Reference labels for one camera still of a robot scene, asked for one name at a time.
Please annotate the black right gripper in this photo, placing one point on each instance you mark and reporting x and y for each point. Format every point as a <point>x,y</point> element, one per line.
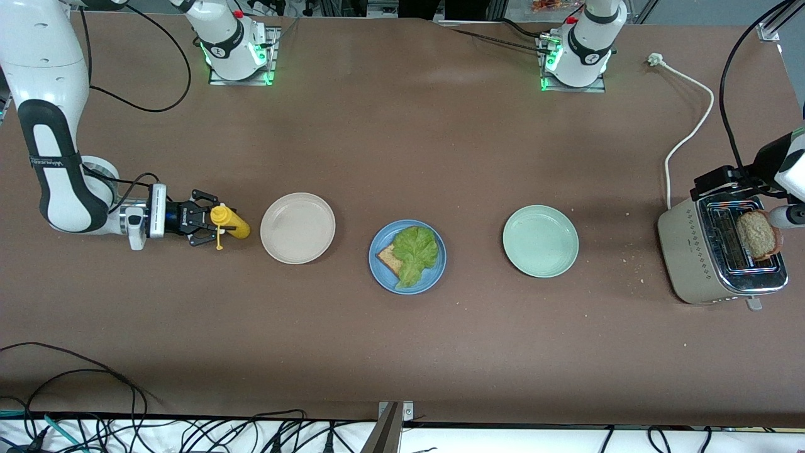
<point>178,218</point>

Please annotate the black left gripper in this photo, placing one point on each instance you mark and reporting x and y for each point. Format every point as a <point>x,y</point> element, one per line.
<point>721,180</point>

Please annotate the yellow squeeze bottle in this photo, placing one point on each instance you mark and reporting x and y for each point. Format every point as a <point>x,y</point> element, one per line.
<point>238,226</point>

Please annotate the brown bread slice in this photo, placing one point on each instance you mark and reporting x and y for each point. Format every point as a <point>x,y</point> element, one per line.
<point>760,236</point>
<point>388,257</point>

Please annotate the green lettuce leaf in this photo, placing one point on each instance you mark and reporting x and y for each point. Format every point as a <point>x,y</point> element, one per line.
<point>415,251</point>

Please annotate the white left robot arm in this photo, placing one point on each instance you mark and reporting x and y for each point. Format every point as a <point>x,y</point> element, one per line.
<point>585,50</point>

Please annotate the off-white plate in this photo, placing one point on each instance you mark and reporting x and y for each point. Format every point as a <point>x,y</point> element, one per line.
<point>297,228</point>

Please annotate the pale green plate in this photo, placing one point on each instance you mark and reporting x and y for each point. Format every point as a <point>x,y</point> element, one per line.
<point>539,241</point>

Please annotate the blue plate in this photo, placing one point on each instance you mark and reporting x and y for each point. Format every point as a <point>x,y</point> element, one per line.
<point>436,278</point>

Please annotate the beige and chrome toaster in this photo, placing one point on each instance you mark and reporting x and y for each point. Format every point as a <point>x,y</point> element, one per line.
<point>685,251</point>

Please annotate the orange snack packet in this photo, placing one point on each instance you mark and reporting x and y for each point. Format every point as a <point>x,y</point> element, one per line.
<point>547,5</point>

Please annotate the person in dark clothes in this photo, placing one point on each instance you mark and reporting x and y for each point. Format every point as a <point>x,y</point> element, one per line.
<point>421,7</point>

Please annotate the metal table corner bracket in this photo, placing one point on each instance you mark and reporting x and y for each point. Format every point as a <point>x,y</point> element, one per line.
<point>768,33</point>

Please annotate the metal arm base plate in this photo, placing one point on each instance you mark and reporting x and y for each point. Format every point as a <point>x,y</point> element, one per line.
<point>600,89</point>
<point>274,69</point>

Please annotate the aluminium frame profile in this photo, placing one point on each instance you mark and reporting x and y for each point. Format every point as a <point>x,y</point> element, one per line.
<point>387,434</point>

